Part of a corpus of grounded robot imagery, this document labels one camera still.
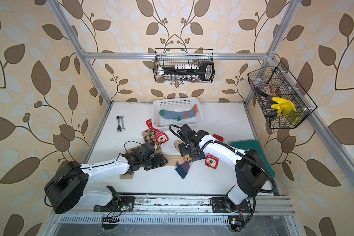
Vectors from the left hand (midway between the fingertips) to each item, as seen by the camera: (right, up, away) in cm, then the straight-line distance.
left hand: (162, 161), depth 85 cm
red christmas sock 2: (+30, -1, +3) cm, 30 cm away
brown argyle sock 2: (-18, -8, -2) cm, 20 cm away
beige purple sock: (+6, -1, +4) cm, 7 cm away
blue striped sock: (+9, +27, +24) cm, 38 cm away
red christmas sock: (-3, +12, +14) cm, 19 cm away
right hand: (+14, +7, 0) cm, 16 cm away
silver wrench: (-33, +22, +23) cm, 46 cm away
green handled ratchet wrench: (-34, +18, +19) cm, 42 cm away
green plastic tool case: (+57, +9, +3) cm, 57 cm away
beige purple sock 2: (+12, -5, 0) cm, 13 cm away
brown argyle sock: (-11, +13, +13) cm, 21 cm away
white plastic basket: (+7, +36, +26) cm, 45 cm away
